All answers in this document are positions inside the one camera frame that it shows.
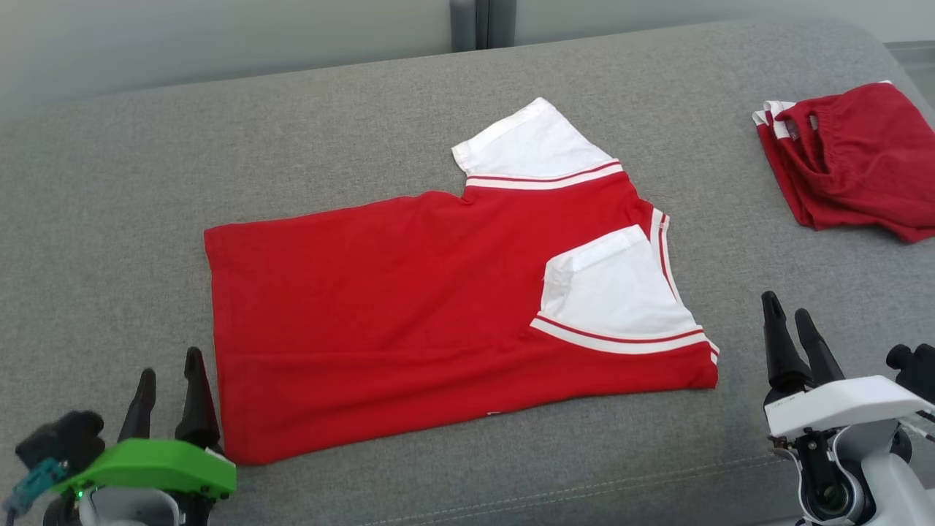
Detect left black cable teal plug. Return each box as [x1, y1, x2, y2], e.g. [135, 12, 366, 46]
[1, 456, 71, 517]

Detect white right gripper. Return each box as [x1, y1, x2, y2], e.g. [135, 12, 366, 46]
[760, 290, 935, 441]

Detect grey double partition post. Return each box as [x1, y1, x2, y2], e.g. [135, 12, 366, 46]
[449, 0, 518, 53]

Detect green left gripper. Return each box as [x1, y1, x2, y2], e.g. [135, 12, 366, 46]
[50, 346, 237, 500]

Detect red t-shirt with white sleeves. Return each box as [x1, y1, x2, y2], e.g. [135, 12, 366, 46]
[202, 96, 722, 467]

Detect red shorts with white stripe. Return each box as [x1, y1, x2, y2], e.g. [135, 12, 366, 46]
[752, 80, 935, 244]

